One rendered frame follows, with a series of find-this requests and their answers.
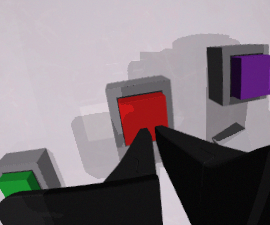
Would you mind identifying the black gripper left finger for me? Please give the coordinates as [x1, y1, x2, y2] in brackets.
[0, 128, 164, 225]

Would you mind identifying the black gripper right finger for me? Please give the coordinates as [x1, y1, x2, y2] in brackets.
[155, 125, 270, 225]

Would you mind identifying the red button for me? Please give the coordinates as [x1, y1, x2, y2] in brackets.
[104, 75, 175, 149]

